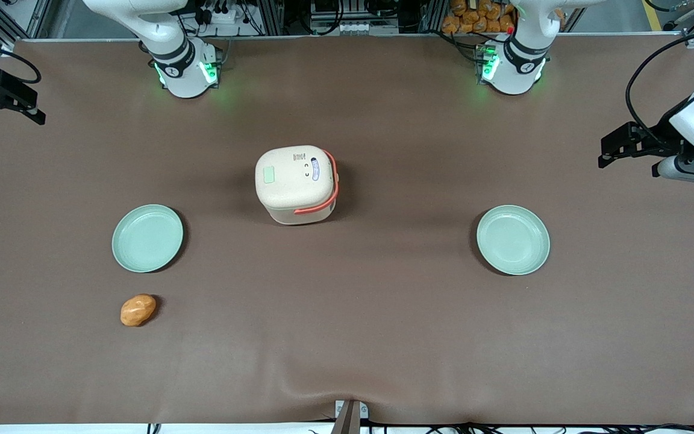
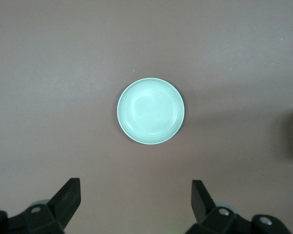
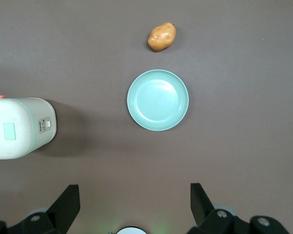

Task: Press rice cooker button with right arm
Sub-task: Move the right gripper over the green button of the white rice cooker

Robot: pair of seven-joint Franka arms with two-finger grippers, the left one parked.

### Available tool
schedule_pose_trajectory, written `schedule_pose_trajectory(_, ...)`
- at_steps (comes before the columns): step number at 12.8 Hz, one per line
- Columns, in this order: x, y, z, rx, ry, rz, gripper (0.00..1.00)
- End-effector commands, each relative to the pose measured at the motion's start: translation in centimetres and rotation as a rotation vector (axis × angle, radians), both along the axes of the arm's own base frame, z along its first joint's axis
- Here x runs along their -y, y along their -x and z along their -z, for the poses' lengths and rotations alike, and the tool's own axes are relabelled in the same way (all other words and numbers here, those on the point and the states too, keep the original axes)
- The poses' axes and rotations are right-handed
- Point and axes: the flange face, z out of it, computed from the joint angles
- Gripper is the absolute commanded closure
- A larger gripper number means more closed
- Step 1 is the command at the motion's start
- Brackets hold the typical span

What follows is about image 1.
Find bag of orange bread rolls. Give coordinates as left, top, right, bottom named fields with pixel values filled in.
left=442, top=0, right=516, bottom=35

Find pale green round plate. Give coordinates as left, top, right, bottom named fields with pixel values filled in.
left=111, top=204, right=184, bottom=274
left=476, top=205, right=551, bottom=276

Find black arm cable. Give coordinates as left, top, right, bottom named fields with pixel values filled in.
left=625, top=27, right=694, bottom=151
left=0, top=48, right=43, bottom=85

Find white terminal block row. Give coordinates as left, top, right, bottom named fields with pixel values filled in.
left=311, top=20, right=399, bottom=36

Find brown table cloth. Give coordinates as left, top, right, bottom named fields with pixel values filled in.
left=0, top=33, right=694, bottom=426

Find orange brown bread roll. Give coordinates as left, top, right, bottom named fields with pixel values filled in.
left=120, top=294, right=157, bottom=327

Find white power strip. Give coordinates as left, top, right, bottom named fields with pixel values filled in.
left=199, top=5, right=240, bottom=26

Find metal bracket at table edge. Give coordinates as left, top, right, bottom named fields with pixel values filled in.
left=334, top=400, right=369, bottom=434

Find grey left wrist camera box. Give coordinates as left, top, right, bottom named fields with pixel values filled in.
left=652, top=154, right=694, bottom=187

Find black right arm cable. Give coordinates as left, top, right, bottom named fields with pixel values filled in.
left=0, top=48, right=43, bottom=85

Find beige rice cooker orange handle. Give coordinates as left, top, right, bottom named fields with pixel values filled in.
left=255, top=145, right=340, bottom=226

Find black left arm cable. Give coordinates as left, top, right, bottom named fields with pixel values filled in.
left=625, top=27, right=694, bottom=151

